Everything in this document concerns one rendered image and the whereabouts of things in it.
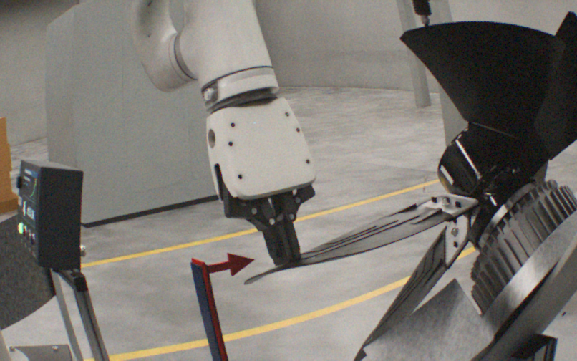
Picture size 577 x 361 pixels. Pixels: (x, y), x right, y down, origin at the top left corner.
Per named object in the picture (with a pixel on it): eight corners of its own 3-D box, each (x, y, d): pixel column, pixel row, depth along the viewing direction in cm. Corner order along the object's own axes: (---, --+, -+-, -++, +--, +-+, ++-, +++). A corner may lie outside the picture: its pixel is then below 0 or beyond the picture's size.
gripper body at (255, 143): (216, 94, 85) (243, 200, 84) (297, 80, 90) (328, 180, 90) (187, 115, 91) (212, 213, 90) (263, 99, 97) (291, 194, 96)
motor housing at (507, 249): (552, 306, 105) (520, 255, 112) (615, 215, 90) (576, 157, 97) (472, 362, 93) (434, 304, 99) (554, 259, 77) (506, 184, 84)
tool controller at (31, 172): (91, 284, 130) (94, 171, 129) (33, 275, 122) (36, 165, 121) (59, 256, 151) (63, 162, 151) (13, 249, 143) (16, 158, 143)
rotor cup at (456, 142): (518, 229, 108) (479, 171, 114) (548, 167, 97) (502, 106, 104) (461, 266, 101) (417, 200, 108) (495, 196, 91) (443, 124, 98)
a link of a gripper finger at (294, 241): (278, 198, 89) (296, 260, 88) (303, 192, 90) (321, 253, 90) (263, 204, 91) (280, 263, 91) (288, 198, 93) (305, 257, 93)
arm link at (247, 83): (217, 74, 85) (223, 100, 85) (287, 63, 90) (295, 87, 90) (186, 99, 92) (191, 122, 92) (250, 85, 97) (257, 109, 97)
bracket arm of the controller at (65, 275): (89, 291, 124) (85, 275, 123) (76, 293, 122) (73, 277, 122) (59, 263, 143) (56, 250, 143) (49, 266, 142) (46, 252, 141)
